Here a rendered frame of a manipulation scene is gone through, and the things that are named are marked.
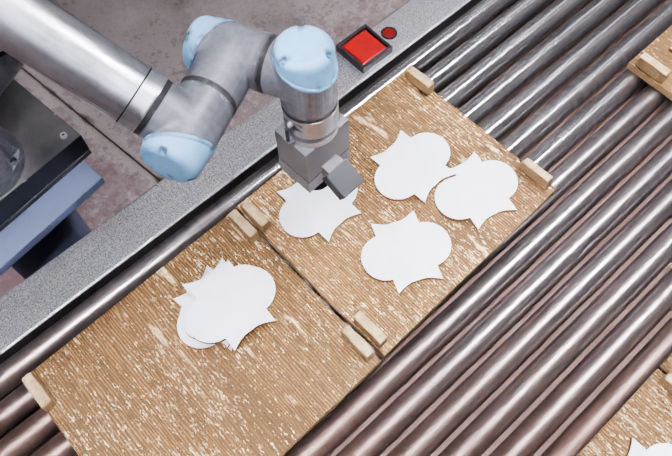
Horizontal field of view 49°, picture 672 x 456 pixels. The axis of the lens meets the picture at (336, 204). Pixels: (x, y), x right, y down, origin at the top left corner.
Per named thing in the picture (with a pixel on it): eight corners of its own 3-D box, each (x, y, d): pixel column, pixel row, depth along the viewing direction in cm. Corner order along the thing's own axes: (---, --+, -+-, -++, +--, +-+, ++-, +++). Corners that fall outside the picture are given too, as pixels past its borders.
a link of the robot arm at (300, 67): (281, 11, 89) (347, 30, 87) (288, 67, 98) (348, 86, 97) (254, 59, 85) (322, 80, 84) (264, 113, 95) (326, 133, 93)
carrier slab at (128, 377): (26, 381, 111) (21, 378, 110) (234, 214, 124) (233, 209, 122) (164, 569, 99) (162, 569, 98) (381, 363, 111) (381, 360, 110)
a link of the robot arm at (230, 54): (160, 63, 87) (244, 89, 85) (202, -3, 92) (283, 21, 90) (174, 102, 94) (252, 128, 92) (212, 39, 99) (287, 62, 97)
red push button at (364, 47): (341, 50, 140) (341, 45, 138) (365, 33, 141) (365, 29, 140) (363, 69, 137) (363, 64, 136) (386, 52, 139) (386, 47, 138)
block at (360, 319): (351, 322, 113) (351, 316, 110) (360, 314, 113) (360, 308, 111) (379, 350, 111) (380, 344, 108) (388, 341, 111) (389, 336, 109)
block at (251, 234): (228, 221, 121) (226, 213, 119) (237, 214, 122) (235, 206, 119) (252, 245, 119) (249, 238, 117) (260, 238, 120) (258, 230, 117)
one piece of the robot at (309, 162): (328, 168, 93) (332, 224, 108) (377, 126, 96) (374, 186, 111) (264, 114, 97) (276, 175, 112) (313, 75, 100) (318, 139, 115)
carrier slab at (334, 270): (236, 211, 124) (235, 207, 122) (405, 73, 136) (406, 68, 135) (384, 358, 112) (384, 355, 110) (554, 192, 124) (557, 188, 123)
